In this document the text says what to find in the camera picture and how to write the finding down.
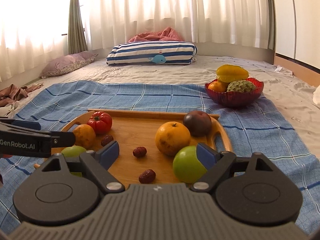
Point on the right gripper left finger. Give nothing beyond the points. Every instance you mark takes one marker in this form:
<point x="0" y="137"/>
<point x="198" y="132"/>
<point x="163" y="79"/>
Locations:
<point x="96" y="165"/>

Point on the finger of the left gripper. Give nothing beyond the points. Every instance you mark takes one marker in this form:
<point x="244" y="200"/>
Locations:
<point x="21" y="123"/>
<point x="62" y="139"/>

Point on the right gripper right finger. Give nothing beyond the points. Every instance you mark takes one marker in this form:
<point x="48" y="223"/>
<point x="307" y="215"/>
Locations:
<point x="217" y="164"/>

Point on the large green apple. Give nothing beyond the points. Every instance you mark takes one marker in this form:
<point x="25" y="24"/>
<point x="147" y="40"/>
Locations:
<point x="73" y="151"/>

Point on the red date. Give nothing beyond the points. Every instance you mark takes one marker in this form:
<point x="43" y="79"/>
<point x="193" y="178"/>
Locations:
<point x="148" y="176"/>
<point x="106" y="140"/>
<point x="139" y="152"/>

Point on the dark orange fruit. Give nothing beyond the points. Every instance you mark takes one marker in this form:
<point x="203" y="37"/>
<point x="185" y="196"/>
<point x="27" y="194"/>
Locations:
<point x="84" y="136"/>

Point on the small green apple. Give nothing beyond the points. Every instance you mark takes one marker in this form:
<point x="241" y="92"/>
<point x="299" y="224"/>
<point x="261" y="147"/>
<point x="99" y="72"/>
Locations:
<point x="187" y="167"/>

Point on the red ribbed tomato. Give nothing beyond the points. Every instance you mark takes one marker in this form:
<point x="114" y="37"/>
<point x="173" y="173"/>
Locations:
<point x="101" y="122"/>

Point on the dark purple tomato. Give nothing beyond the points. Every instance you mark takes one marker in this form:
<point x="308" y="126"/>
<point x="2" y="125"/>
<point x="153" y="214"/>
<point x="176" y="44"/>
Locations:
<point x="198" y="123"/>

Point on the bright orange with stem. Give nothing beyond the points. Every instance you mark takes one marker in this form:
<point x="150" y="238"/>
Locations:
<point x="171" y="137"/>

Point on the blue plaid cloth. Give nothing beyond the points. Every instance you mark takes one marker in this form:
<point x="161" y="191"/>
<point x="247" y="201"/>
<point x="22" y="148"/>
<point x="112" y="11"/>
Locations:
<point x="262" y="134"/>

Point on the brown crumpled cloth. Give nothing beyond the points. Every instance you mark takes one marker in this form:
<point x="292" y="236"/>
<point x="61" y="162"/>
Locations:
<point x="13" y="93"/>

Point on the wooden serving tray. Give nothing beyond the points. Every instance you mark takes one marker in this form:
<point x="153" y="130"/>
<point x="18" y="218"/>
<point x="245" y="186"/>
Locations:
<point x="138" y="128"/>

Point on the red glass fruit bowl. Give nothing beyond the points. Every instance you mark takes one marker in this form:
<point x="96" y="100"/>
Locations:
<point x="236" y="99"/>

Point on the purple floral pillow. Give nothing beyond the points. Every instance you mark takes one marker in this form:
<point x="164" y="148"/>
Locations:
<point x="66" y="64"/>

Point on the small orange in bowl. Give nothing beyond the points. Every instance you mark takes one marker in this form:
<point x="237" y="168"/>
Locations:
<point x="218" y="86"/>

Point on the green custard apple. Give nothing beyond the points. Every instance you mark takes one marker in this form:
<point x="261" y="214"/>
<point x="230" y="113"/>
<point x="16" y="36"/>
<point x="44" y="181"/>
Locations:
<point x="241" y="86"/>

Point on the yellow starfruit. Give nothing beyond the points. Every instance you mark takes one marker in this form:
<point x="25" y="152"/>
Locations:
<point x="228" y="73"/>

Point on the green drape curtain left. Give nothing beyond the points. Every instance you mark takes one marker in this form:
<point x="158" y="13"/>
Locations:
<point x="76" y="37"/>

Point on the green drape curtain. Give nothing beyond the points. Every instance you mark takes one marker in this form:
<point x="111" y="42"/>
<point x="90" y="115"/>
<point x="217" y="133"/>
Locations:
<point x="272" y="25"/>
<point x="76" y="37"/>

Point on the white sheer curtain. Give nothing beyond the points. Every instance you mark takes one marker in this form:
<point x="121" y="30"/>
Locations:
<point x="34" y="32"/>

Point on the white pillow at right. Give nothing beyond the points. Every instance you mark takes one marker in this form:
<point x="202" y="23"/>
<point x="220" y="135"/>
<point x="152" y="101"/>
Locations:
<point x="316" y="97"/>

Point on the blue striped whale pillow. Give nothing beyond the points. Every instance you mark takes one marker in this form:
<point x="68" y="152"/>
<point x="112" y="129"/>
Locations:
<point x="152" y="52"/>

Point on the green drape curtain right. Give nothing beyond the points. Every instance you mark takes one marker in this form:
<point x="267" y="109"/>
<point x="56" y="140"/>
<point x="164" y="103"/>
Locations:
<point x="272" y="25"/>

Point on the pink crumpled blanket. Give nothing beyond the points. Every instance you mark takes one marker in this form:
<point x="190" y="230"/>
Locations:
<point x="167" y="34"/>

